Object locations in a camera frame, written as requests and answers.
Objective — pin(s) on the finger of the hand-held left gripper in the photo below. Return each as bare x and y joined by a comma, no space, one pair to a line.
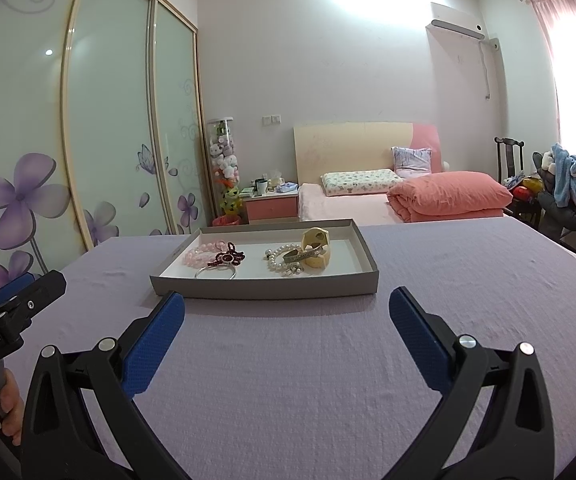
15,285
33,297

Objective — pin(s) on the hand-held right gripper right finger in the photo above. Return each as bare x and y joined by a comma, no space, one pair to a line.
417,340

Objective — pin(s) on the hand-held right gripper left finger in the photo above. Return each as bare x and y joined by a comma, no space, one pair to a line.
155,340

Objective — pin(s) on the thin silver bangle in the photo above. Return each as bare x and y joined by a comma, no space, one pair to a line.
199,272

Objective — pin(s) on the grey cardboard tray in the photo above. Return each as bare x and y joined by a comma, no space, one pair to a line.
268,287

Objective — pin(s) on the silver cuff bangle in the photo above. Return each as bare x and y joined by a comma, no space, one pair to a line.
313,254

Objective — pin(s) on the pink waste bin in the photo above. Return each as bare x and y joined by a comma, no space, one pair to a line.
227,220

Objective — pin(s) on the yellow green plush toy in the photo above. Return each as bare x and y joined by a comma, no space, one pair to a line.
232,200

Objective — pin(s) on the pink bed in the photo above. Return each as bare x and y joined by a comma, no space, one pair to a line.
318,205

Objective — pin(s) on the printed white pillow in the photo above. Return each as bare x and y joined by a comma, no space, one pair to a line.
357,182

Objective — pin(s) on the pink nightstand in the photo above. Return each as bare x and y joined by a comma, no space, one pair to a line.
268,207

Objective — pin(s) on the small purple pillow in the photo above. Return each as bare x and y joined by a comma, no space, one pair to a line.
411,160

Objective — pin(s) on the red and yellow toys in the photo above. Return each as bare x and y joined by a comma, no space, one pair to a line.
522,191

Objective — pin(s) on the white mug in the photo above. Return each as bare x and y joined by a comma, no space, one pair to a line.
262,186

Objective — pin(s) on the black office chair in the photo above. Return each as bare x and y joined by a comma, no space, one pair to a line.
550,205

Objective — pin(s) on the clear tube of plush toys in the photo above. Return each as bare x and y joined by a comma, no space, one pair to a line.
223,155

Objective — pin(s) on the floral sliding door wardrobe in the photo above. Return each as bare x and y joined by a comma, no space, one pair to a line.
108,110

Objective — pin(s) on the beige and pink headboard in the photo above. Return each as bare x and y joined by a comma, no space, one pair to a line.
343,150

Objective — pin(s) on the dark wooden chair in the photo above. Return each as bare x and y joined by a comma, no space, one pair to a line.
510,152

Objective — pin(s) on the air conditioner pipe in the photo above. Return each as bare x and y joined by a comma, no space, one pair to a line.
486,70

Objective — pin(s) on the pink curtain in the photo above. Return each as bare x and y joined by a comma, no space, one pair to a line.
572,85

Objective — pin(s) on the white air conditioner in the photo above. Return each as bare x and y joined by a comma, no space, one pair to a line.
455,20

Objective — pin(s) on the white wall socket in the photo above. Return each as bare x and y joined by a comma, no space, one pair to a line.
271,119

